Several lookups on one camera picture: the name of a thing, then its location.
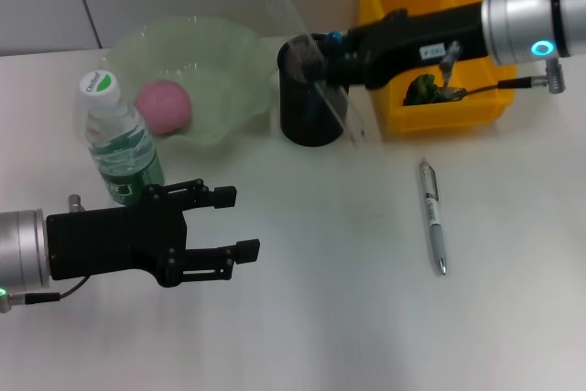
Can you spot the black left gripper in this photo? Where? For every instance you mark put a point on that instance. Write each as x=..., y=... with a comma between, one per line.
x=114, y=240

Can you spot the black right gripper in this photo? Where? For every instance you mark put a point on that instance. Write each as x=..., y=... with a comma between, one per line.
x=412, y=38

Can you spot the clear plastic ruler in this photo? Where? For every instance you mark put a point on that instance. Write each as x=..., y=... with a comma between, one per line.
x=336, y=105

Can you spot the green plastic wrapper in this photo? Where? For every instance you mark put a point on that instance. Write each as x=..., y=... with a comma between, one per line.
x=426, y=91

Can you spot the clear green-label water bottle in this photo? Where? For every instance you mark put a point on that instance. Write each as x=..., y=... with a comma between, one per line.
x=123, y=162

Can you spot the pink peach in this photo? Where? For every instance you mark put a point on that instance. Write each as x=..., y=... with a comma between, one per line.
x=165, y=107

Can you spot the black mesh pen holder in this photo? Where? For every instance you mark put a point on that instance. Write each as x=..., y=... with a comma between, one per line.
x=302, y=125

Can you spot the translucent green fruit plate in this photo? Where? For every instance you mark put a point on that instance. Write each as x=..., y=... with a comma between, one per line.
x=206, y=57

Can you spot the grey ballpoint pen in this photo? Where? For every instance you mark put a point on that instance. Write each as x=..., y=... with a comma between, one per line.
x=435, y=226

